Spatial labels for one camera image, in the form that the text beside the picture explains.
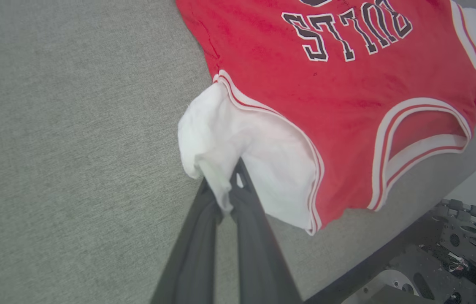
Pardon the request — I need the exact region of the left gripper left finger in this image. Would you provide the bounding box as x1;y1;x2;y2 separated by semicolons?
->
150;181;222;304

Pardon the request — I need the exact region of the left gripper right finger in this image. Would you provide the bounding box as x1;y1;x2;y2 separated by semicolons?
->
229;158;303;304

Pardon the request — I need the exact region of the red and white basketball jersey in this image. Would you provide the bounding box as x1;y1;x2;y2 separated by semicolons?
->
176;0;476;236

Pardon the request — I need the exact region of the grey fabric sofa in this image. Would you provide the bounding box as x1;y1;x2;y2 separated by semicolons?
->
0;0;476;304

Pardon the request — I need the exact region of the black robot wheeled base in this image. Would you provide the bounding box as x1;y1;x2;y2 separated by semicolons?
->
303;211;476;304

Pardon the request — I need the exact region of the black mecanum wheel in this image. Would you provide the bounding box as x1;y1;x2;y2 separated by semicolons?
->
430;198;476;288

